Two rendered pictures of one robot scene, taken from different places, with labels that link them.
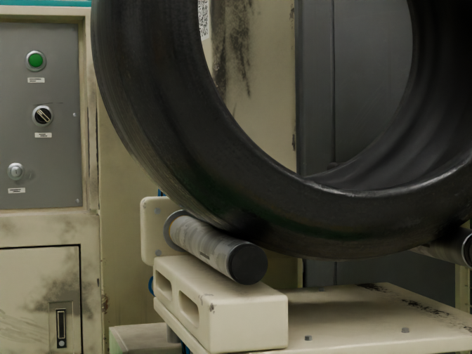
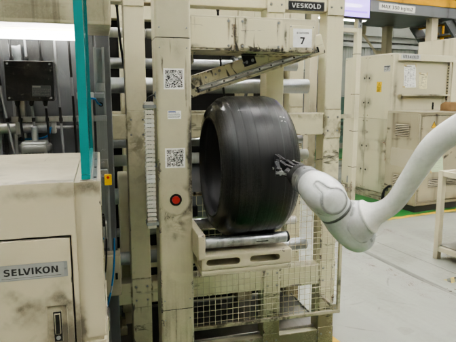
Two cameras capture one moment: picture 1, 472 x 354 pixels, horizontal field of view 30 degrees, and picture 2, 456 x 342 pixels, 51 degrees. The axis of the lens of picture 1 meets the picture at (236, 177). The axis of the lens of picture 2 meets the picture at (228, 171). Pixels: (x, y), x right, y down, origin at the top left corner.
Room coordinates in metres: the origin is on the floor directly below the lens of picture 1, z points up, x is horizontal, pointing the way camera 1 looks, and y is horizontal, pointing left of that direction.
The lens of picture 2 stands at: (1.17, 1.80, 1.45)
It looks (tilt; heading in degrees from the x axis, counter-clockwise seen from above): 9 degrees down; 270
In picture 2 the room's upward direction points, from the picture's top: straight up
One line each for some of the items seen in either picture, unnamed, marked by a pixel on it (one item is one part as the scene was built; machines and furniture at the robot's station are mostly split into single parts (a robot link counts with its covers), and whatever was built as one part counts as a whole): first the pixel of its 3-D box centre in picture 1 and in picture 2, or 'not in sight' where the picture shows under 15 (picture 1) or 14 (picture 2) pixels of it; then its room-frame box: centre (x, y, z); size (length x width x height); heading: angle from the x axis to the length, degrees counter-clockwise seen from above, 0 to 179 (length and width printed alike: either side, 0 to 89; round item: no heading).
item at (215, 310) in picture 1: (211, 295); (244, 256); (1.10, 0.03, 0.84); 0.36 x 0.09 x 0.06; 15
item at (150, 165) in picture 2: not in sight; (151, 165); (1.46, 0.03, 1.19); 0.05 x 0.04 x 0.48; 105
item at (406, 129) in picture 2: not in sight; (427, 159); (-1.46, -4.37, 0.62); 0.91 x 0.58 x 1.25; 24
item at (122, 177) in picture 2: not in sight; (125, 245); (1.74, -0.79, 0.61); 0.33 x 0.06 x 0.86; 105
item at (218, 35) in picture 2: not in sight; (243, 37); (1.09, -0.42, 1.71); 0.61 x 0.25 x 0.15; 15
